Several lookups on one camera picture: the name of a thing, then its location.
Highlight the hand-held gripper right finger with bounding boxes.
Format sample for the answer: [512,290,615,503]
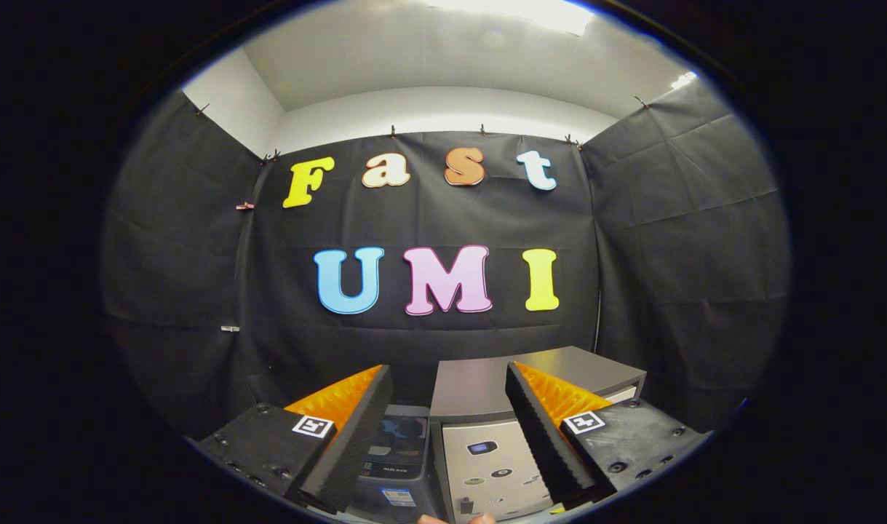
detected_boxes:
[505,362,709,510]

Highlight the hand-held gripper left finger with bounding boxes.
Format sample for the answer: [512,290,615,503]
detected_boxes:
[196,364,394,515]

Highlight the washing machine glass lid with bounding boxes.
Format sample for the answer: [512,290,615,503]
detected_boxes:
[363,415,431,470]

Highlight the dark grey washing machine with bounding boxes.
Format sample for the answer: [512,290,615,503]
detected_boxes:
[345,404,448,523]

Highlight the grey cabinet with stickers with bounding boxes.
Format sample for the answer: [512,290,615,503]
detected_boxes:
[429,346,648,523]

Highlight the black backdrop cloth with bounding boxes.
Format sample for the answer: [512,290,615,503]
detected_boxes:
[100,76,791,437]

